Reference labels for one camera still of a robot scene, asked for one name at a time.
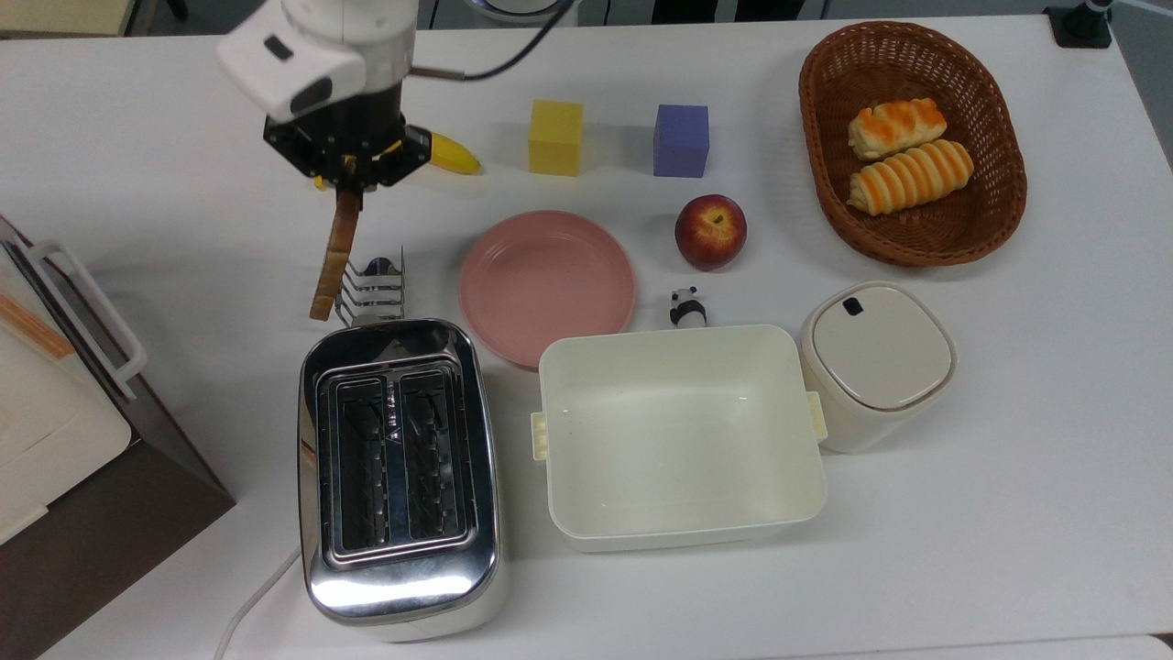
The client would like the brown bread slice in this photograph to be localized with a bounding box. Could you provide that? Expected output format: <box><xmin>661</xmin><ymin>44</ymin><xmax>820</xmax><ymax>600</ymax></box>
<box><xmin>309</xmin><ymin>183</ymin><xmax>365</xmax><ymax>322</ymax></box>

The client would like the cream cabinet with handle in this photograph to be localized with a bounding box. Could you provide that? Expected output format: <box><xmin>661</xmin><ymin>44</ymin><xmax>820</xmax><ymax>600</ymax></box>
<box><xmin>0</xmin><ymin>243</ymin><xmax>134</xmax><ymax>546</ymax></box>

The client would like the metal toast rack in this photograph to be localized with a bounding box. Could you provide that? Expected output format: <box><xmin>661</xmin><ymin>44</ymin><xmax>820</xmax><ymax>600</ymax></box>
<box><xmin>334</xmin><ymin>246</ymin><xmax>409</xmax><ymax>328</ymax></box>

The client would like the purple cube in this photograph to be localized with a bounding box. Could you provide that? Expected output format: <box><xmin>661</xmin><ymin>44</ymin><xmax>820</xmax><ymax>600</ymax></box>
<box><xmin>652</xmin><ymin>104</ymin><xmax>711</xmax><ymax>179</ymax></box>

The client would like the small panda figurine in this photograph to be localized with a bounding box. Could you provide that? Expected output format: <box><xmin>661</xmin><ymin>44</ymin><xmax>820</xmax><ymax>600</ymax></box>
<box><xmin>667</xmin><ymin>286</ymin><xmax>708</xmax><ymax>329</ymax></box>

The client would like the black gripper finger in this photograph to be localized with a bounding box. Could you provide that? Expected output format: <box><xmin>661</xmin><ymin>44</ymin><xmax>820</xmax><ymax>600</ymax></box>
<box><xmin>264</xmin><ymin>119</ymin><xmax>345</xmax><ymax>191</ymax></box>
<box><xmin>365</xmin><ymin>126</ymin><xmax>433</xmax><ymax>191</ymax></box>

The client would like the red apple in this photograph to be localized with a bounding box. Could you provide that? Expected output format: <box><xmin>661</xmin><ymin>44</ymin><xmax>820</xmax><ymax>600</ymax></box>
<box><xmin>674</xmin><ymin>193</ymin><xmax>748</xmax><ymax>272</ymax></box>

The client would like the yellow cube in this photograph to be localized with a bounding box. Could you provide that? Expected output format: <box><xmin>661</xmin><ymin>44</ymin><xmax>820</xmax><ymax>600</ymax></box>
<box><xmin>528</xmin><ymin>99</ymin><xmax>586</xmax><ymax>177</ymax></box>

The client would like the cream open plastic box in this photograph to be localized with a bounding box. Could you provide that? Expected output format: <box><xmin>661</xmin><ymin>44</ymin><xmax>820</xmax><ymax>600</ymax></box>
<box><xmin>530</xmin><ymin>324</ymin><xmax>830</xmax><ymax>554</ymax></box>

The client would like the black camera stand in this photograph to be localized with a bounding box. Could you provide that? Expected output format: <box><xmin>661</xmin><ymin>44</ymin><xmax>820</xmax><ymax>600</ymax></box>
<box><xmin>1045</xmin><ymin>0</ymin><xmax>1114</xmax><ymax>50</ymax></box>

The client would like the cream and chrome toaster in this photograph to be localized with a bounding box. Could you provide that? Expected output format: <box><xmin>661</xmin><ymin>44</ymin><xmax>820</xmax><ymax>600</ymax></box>
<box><xmin>296</xmin><ymin>318</ymin><xmax>508</xmax><ymax>643</ymax></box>

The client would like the brown wicker basket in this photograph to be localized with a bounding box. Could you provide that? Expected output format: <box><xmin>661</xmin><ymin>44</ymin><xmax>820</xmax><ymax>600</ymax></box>
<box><xmin>798</xmin><ymin>20</ymin><xmax>1028</xmax><ymax>269</ymax></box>

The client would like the yellow banana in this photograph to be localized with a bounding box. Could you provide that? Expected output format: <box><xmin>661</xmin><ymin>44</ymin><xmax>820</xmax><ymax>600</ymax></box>
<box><xmin>312</xmin><ymin>131</ymin><xmax>483</xmax><ymax>191</ymax></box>

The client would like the pink plate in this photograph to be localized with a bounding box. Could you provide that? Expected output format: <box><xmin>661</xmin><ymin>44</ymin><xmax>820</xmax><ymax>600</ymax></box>
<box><xmin>458</xmin><ymin>211</ymin><xmax>638</xmax><ymax>370</ymax></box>

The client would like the white toaster power cable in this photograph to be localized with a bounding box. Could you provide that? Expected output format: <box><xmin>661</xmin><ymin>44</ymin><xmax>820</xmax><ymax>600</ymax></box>
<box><xmin>214</xmin><ymin>545</ymin><xmax>305</xmax><ymax>660</ymax></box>

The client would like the striped bread roll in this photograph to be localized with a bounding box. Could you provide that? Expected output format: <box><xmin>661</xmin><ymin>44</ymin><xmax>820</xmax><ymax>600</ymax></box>
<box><xmin>847</xmin><ymin>139</ymin><xmax>975</xmax><ymax>217</ymax></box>

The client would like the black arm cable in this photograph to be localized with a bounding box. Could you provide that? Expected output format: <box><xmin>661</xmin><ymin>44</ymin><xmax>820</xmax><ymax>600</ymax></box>
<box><xmin>410</xmin><ymin>0</ymin><xmax>574</xmax><ymax>82</ymax></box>

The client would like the small cream lidded bin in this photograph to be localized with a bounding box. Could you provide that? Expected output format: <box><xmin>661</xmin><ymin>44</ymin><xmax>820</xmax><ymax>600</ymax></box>
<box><xmin>799</xmin><ymin>280</ymin><xmax>959</xmax><ymax>455</ymax></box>

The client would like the white and brown appliance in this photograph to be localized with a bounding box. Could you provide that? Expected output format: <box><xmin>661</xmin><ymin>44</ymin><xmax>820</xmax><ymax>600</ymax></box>
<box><xmin>0</xmin><ymin>215</ymin><xmax>236</xmax><ymax>660</ymax></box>

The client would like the orange glazed bread roll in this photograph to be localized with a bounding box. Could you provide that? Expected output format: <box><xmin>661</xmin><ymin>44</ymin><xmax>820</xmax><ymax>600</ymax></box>
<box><xmin>848</xmin><ymin>98</ymin><xmax>948</xmax><ymax>161</ymax></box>

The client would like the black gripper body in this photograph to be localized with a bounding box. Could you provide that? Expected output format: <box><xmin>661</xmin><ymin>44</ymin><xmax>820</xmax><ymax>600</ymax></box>
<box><xmin>291</xmin><ymin>82</ymin><xmax>407</xmax><ymax>166</ymax></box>

